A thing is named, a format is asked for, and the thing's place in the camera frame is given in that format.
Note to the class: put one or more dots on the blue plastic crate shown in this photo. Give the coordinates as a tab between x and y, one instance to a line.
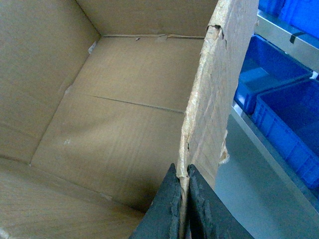
288	117
265	67

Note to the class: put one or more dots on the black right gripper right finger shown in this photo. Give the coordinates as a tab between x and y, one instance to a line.
208	216

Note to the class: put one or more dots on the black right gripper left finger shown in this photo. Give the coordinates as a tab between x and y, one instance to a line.
161	221

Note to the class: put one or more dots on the metal shelf rack frame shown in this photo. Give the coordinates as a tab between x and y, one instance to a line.
260	190

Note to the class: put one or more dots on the large cardboard box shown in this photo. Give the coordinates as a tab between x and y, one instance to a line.
99	97

